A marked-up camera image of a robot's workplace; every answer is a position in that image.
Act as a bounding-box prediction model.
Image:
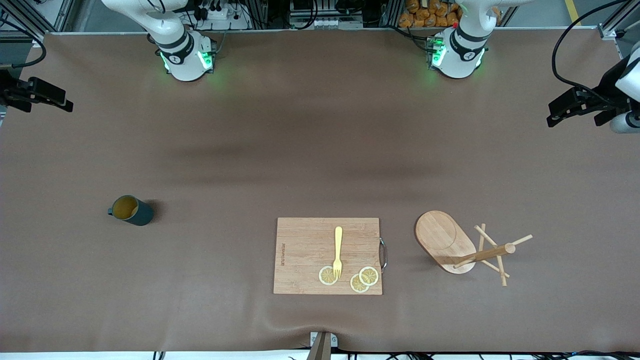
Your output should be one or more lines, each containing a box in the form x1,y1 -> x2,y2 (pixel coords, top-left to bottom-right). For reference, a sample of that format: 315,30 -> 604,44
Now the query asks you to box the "dark teal mug yellow inside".
107,194 -> 155,227

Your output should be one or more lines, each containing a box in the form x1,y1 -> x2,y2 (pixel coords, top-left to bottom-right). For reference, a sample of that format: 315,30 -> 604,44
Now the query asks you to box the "wooden mug tree rack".
414,210 -> 534,287

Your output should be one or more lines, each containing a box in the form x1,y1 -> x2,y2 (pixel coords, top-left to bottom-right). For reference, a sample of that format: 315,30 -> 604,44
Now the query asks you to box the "brown table mat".
0,27 -> 640,353

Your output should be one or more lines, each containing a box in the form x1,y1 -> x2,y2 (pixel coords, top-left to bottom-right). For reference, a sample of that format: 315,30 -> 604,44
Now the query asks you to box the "orange packaged goods pile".
398,0 -> 502,29

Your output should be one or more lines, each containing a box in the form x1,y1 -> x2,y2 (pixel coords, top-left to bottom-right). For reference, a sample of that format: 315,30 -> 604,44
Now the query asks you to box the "white power strip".
192,4 -> 240,22

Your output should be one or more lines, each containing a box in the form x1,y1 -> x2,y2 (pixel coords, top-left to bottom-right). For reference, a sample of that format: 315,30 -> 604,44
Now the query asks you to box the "white terminal block strip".
289,16 -> 364,30

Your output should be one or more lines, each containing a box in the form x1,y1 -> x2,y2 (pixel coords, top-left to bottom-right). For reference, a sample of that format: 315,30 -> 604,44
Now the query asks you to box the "yellow plastic fork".
333,226 -> 344,279

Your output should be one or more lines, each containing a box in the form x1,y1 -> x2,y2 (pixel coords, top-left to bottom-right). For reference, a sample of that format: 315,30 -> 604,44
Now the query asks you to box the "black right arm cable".
0,17 -> 47,69

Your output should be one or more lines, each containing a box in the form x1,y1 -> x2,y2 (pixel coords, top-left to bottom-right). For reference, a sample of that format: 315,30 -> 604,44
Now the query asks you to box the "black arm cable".
0,17 -> 47,69
551,0 -> 630,101

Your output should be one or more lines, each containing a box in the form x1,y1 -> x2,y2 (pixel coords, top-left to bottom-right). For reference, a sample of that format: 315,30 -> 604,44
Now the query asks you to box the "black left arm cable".
551,0 -> 630,101

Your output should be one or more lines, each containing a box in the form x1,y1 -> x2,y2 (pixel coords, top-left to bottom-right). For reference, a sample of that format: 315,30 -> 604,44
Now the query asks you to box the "aluminium frame beam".
0,0 -> 76,46
597,0 -> 640,42

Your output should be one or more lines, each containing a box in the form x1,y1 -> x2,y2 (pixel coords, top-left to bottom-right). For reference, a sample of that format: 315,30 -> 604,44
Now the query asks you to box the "wooden cutting board metal handle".
273,217 -> 388,296

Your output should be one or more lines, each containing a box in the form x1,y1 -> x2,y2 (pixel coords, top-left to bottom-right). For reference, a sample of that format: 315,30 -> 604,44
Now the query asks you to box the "metal table edge bracket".
306,331 -> 339,360

